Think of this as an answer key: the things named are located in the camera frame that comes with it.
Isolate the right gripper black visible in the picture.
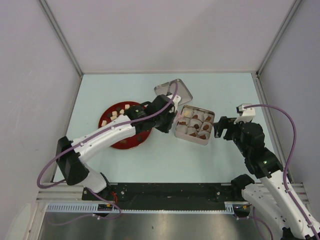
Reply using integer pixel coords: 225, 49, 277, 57
212, 116, 249, 156

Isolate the pink square tin box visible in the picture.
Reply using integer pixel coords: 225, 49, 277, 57
174, 105, 215, 146

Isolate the red round plate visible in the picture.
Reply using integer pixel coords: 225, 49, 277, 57
98, 101, 152, 150

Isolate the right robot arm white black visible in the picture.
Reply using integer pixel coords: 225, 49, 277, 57
213, 116, 320, 240

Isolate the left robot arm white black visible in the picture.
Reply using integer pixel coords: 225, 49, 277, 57
56, 94, 181, 200

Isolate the silver tin lid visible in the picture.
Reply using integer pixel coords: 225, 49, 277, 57
154, 78, 193, 106

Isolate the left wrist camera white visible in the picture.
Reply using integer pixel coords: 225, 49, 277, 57
167, 94, 182, 113

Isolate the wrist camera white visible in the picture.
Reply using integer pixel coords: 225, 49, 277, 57
233, 103, 256, 125
167, 94, 182, 113

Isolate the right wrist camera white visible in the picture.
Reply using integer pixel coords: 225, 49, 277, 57
233, 103, 256, 125

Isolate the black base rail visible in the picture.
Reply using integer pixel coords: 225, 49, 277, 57
82, 182, 251, 211

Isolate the white slotted cable duct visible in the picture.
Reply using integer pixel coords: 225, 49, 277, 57
46, 202, 250, 215

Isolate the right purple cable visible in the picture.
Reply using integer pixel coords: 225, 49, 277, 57
243, 104, 316, 240

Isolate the purple cable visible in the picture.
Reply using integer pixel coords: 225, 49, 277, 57
36, 81, 179, 226
243, 104, 316, 240

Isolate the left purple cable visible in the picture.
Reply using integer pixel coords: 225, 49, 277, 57
36, 81, 179, 226

